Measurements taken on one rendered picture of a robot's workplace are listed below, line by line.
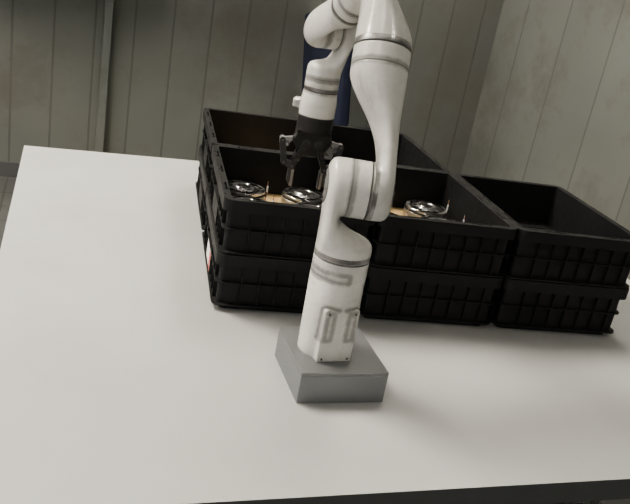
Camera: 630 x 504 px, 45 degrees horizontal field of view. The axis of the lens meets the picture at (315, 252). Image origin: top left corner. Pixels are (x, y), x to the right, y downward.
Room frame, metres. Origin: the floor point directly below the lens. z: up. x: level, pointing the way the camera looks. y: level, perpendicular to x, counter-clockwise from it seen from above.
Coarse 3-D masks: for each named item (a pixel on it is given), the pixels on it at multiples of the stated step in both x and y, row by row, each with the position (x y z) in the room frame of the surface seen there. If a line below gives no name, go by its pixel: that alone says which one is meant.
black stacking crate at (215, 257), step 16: (208, 208) 1.59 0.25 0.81; (208, 224) 1.62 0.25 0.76; (224, 256) 1.32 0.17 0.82; (240, 256) 1.33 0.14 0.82; (256, 256) 1.34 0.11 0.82; (208, 272) 1.46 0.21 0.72; (224, 272) 1.33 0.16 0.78; (240, 272) 1.34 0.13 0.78; (256, 272) 1.35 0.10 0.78; (272, 272) 1.36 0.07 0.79; (288, 272) 1.36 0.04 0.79; (304, 272) 1.36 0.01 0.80; (224, 288) 1.33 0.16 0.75; (240, 288) 1.33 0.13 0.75; (256, 288) 1.35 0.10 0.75; (272, 288) 1.36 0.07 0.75; (288, 288) 1.36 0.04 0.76; (304, 288) 1.37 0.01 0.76; (224, 304) 1.33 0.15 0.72; (240, 304) 1.34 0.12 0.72; (256, 304) 1.34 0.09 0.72; (272, 304) 1.36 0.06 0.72; (288, 304) 1.37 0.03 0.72
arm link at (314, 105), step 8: (304, 88) 1.55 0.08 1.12; (296, 96) 1.61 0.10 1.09; (304, 96) 1.54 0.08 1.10; (312, 96) 1.52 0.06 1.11; (320, 96) 1.52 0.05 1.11; (328, 96) 1.53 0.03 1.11; (336, 96) 1.55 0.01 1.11; (296, 104) 1.60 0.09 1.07; (304, 104) 1.53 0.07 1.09; (312, 104) 1.52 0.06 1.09; (320, 104) 1.52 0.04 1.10; (328, 104) 1.53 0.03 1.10; (336, 104) 1.55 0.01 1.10; (304, 112) 1.53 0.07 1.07; (312, 112) 1.52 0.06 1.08; (320, 112) 1.52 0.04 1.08; (328, 112) 1.53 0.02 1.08
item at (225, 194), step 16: (224, 176) 1.46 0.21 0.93; (224, 192) 1.35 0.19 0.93; (224, 208) 1.33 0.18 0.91; (240, 208) 1.32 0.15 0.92; (256, 208) 1.33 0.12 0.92; (272, 208) 1.34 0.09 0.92; (288, 208) 1.35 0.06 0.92; (304, 208) 1.35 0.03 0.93; (320, 208) 1.37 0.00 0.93; (368, 224) 1.39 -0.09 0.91
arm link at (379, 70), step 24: (360, 48) 1.21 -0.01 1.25; (384, 48) 1.19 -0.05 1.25; (360, 72) 1.19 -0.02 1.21; (384, 72) 1.18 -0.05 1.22; (408, 72) 1.22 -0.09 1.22; (360, 96) 1.19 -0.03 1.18; (384, 96) 1.17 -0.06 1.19; (384, 120) 1.16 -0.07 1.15; (384, 144) 1.15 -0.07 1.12; (384, 168) 1.12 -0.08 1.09; (384, 192) 1.10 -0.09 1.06; (384, 216) 1.11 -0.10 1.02
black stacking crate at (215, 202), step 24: (240, 168) 1.71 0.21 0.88; (264, 168) 1.72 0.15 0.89; (312, 168) 1.75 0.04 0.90; (216, 192) 1.53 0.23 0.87; (216, 216) 1.45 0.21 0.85; (240, 216) 1.34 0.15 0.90; (264, 216) 1.35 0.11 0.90; (216, 240) 1.37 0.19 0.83; (240, 240) 1.34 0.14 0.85; (264, 240) 1.35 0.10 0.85; (288, 240) 1.36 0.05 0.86; (312, 240) 1.37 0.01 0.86
